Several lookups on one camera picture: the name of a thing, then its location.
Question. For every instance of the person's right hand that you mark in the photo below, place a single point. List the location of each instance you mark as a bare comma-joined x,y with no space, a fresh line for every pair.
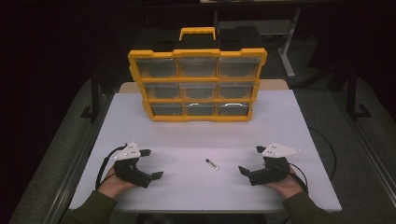
285,186

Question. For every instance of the white metal desk frame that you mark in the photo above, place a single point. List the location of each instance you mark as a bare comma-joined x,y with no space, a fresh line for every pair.
288,46

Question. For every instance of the black metal stand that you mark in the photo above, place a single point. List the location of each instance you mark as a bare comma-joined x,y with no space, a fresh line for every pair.
352,93
94,93

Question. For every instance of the set of clear organizer bins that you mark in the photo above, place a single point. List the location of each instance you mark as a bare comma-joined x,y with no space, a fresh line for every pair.
155,68

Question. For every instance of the clear plastic pulled drawer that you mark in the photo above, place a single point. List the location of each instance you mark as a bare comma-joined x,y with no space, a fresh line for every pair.
197,90

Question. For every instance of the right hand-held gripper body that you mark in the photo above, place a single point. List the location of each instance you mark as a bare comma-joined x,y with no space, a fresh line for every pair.
271,170

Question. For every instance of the small clear black-capped tube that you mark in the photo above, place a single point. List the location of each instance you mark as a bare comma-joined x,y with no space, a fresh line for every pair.
212,164

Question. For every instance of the yellow black organizer cabinet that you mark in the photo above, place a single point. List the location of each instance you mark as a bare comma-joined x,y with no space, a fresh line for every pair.
199,52

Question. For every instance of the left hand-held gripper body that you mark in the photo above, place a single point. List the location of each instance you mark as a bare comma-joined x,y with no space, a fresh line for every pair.
129,170

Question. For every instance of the person's left hand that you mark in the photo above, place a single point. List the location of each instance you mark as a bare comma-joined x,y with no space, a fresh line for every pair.
113,186

